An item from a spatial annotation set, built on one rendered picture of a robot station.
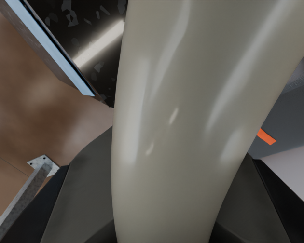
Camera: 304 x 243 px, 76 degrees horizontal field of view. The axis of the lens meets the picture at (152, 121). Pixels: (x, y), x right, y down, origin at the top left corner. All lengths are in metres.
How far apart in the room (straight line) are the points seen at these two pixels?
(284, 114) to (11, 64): 1.57
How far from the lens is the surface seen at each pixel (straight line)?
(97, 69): 0.16
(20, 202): 1.60
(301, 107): 1.39
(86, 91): 0.20
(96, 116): 1.30
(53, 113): 1.40
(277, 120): 1.38
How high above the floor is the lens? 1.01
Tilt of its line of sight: 55 degrees down
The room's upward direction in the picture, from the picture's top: 174 degrees counter-clockwise
